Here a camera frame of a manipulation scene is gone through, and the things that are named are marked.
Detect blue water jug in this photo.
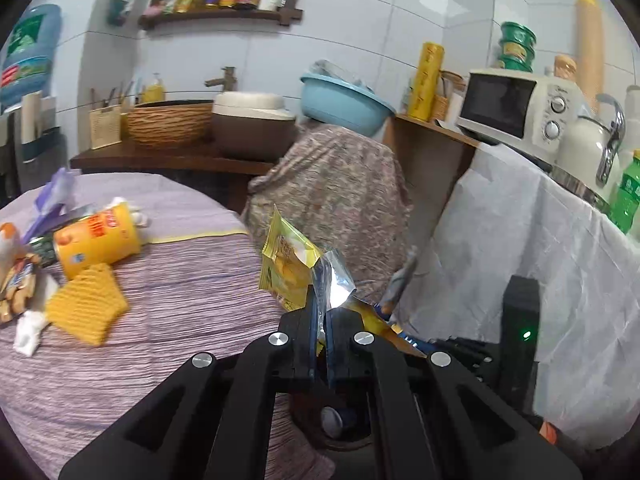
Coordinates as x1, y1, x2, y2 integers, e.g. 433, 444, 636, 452
0, 4, 63, 111

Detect yellow snack tub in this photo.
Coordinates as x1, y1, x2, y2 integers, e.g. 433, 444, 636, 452
52, 202, 143, 281

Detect orange white packet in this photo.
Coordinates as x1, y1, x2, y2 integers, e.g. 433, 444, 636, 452
0, 222, 26, 281

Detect wicker wash basin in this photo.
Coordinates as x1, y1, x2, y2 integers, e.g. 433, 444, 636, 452
125, 100, 216, 148

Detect light blue plastic basin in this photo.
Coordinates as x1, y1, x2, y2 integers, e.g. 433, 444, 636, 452
299, 72, 398, 136

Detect yellow wrap roll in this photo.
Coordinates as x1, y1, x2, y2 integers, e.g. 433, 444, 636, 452
407, 41, 446, 122

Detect yellow waffle sponge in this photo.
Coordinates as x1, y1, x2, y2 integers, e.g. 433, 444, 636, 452
45, 262, 130, 347

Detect white microwave oven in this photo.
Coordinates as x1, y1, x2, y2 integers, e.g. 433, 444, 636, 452
455, 67, 586, 163

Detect grey foil packet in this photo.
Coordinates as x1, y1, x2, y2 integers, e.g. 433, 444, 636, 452
387, 245, 421, 318

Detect dark brown trash bin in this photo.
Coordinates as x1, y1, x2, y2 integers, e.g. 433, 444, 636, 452
287, 390, 388, 456

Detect small wicker jar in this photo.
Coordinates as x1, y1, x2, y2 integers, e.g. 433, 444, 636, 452
432, 71, 468, 122

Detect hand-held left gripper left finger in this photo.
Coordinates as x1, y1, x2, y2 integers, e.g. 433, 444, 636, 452
57, 285, 321, 480

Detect beige cup tube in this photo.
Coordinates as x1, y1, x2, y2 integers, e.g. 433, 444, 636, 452
21, 91, 43, 142

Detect white crumpled tissue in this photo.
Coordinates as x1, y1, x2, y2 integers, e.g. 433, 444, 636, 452
12, 310, 51, 357

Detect grey water dispenser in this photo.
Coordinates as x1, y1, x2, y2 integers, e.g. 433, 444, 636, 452
0, 110, 23, 198

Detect tall beige roll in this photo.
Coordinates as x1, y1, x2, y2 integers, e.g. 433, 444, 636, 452
575, 0, 606, 111

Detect drink can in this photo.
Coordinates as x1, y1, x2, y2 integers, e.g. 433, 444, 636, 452
320, 406, 357, 436

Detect blue yellow snack packet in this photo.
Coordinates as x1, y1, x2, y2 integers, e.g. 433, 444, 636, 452
350, 300, 431, 356

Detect dark green packet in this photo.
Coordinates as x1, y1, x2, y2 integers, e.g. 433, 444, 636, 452
27, 235, 58, 268

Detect green plastic bottle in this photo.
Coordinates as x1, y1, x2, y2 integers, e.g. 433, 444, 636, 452
607, 149, 640, 235

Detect bronze faucet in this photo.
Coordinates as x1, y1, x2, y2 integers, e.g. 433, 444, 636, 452
204, 66, 238, 93

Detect white cloth cover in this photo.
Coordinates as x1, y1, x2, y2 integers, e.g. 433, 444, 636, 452
395, 145, 640, 451

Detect wooden cabinet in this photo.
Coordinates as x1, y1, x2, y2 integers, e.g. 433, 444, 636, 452
382, 112, 481, 241

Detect biscuit packet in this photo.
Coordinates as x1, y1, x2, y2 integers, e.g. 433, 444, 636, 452
0, 255, 43, 326

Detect beige chopstick holder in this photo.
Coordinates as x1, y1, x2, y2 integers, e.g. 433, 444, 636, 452
89, 105, 123, 150

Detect orange lidded jar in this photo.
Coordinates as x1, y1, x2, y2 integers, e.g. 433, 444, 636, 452
552, 54, 578, 81

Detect teal cup tray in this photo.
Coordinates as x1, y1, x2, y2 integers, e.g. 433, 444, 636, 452
17, 127, 65, 163

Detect clear plastic bag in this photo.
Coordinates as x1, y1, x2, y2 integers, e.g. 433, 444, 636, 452
307, 59, 373, 93

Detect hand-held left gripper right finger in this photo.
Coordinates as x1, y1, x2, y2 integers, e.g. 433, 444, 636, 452
322, 307, 583, 480

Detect purple wrapper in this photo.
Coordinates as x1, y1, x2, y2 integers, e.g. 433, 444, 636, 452
22, 167, 83, 246

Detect green wall packet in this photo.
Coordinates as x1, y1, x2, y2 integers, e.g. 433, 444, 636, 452
106, 0, 137, 27

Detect brown white rice cooker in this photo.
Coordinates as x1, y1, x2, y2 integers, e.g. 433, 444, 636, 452
210, 91, 297, 161

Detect yellow soap bottle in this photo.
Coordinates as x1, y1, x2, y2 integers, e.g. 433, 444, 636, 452
142, 74, 166, 103

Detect floral cloth cover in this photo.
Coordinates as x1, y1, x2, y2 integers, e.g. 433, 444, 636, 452
242, 122, 413, 306

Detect white kettle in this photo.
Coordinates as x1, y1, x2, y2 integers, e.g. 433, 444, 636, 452
552, 92, 628, 201

